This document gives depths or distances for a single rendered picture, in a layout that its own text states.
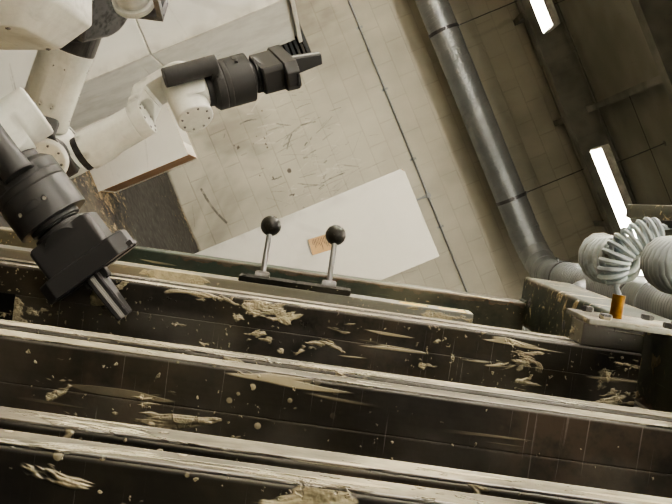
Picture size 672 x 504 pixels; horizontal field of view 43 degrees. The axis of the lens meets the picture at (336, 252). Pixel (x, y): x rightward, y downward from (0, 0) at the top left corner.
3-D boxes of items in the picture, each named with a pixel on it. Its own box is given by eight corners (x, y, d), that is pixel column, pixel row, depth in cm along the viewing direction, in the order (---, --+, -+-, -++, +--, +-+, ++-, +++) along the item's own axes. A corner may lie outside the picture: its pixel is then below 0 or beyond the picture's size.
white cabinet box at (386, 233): (116, 287, 584) (396, 172, 581) (150, 366, 586) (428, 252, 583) (91, 296, 523) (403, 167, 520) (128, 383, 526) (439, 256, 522)
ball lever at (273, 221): (250, 285, 155) (262, 220, 161) (271, 288, 155) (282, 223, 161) (250, 276, 151) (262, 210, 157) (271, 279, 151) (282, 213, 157)
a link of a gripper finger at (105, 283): (122, 317, 101) (90, 275, 101) (128, 314, 105) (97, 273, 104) (133, 309, 101) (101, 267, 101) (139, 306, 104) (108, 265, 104)
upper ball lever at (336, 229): (316, 294, 155) (325, 229, 161) (337, 297, 155) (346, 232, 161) (318, 286, 151) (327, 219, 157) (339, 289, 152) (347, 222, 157)
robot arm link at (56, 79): (-7, 164, 146) (35, 42, 139) (9, 145, 158) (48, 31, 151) (60, 189, 149) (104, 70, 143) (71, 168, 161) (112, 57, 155)
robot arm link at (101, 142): (144, 148, 149) (50, 202, 151) (148, 133, 159) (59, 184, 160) (109, 95, 145) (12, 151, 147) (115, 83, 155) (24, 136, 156)
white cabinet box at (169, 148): (85, 125, 682) (169, 91, 680) (114, 193, 684) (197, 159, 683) (67, 119, 636) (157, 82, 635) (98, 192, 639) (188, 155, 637)
